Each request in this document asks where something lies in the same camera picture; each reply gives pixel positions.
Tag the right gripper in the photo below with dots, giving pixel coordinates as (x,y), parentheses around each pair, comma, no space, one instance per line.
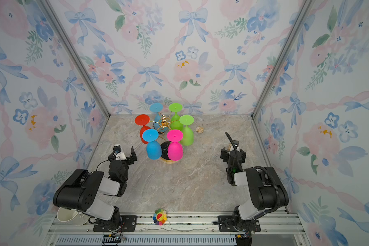
(232,156)

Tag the green wine glass front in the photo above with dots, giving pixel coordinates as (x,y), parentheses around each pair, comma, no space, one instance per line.
(188,135)

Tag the green wine glass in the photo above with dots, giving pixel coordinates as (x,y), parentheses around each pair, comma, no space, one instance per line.
(175,123)
(188,135)

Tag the magenta wine glass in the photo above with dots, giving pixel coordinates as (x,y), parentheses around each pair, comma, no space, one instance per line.
(175,149)

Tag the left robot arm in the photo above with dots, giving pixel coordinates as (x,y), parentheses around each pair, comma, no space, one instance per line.
(79,192)

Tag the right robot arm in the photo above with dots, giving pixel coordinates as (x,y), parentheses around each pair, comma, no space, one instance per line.
(267,193)

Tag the blue wine glass front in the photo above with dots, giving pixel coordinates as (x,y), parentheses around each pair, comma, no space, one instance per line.
(154,150)

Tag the red wine glass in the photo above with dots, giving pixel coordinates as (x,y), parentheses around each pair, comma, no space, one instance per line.
(142,120)

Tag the light blue wine glass back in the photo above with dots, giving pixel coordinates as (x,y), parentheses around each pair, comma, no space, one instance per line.
(161,122)

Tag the gold wine glass rack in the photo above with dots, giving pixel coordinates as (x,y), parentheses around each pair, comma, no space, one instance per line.
(165,143)

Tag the green wine glass back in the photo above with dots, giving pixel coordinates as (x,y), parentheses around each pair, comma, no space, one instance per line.
(175,123)

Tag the small brown cookie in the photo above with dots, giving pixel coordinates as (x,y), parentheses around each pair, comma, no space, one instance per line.
(199,130)

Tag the rainbow flower toy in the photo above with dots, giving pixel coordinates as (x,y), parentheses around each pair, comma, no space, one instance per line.
(160,217)

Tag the white paper cup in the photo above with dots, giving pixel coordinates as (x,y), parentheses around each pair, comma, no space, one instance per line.
(72,217)

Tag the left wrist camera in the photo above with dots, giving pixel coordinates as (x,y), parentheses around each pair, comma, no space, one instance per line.
(122,156)

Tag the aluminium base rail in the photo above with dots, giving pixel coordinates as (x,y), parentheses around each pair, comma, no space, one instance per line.
(280,228)

